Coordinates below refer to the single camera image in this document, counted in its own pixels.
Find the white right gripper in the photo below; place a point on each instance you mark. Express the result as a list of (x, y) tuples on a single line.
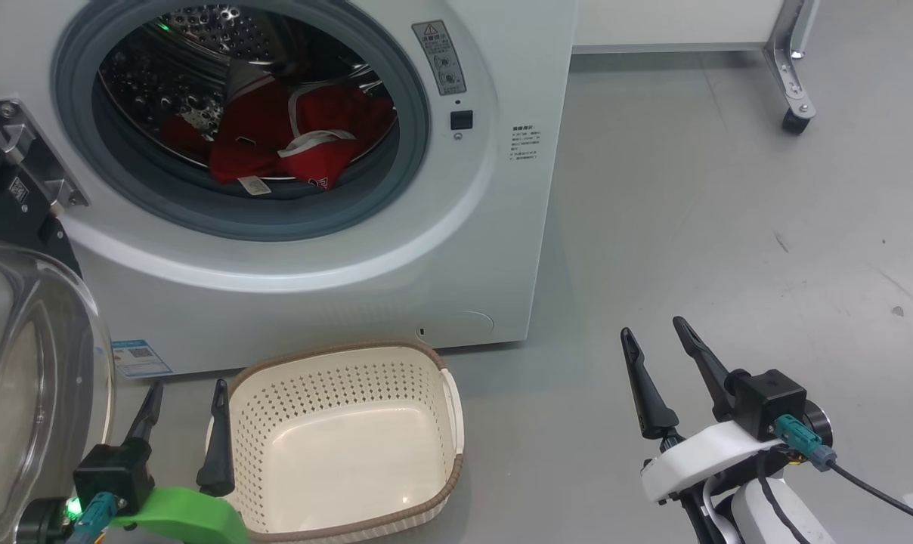
[(698, 461)]

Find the white front-load washing machine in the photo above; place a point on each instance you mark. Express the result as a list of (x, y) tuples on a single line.
[(426, 249)]

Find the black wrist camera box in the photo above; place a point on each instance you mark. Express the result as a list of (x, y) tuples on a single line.
[(770, 397), (112, 472)]

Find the round glass washer door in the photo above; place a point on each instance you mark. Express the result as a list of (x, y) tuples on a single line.
[(41, 363)]

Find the grey warning sticker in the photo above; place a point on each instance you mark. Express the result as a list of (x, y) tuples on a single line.
[(440, 59)]

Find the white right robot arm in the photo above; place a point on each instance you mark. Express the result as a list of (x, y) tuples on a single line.
[(796, 517)]

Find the cream perforated laundry basket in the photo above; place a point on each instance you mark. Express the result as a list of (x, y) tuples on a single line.
[(343, 446)]

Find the metal stand leg with caster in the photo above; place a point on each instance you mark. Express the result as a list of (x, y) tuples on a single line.
[(790, 68)]

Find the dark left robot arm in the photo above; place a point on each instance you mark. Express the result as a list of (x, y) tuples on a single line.
[(41, 525)]

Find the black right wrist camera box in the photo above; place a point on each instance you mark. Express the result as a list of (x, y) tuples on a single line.
[(770, 397)]

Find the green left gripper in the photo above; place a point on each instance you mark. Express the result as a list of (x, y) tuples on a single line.
[(192, 517)]

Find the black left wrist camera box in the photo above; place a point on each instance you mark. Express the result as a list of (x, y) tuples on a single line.
[(112, 472)]

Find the white partition panel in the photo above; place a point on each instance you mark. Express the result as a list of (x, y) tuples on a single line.
[(676, 23)]

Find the blue energy label sticker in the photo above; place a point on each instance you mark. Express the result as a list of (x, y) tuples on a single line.
[(140, 358)]

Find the teal left camera plug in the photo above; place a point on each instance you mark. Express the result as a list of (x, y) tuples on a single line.
[(97, 514)]

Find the red and white garment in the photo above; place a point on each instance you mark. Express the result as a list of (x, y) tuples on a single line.
[(256, 121)]

